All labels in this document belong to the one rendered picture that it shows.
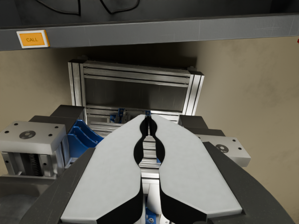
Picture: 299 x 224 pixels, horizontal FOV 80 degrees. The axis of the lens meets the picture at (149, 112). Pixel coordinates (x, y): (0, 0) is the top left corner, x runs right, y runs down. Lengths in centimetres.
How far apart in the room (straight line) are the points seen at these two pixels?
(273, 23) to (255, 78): 120
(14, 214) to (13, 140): 16
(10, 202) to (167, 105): 98
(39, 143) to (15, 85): 126
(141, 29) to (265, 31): 25
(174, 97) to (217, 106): 49
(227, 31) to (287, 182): 228
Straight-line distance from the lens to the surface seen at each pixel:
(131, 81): 117
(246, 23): 43
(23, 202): 55
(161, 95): 123
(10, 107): 185
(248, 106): 173
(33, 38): 43
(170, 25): 39
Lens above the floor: 134
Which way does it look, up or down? 62 degrees down
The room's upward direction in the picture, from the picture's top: 177 degrees clockwise
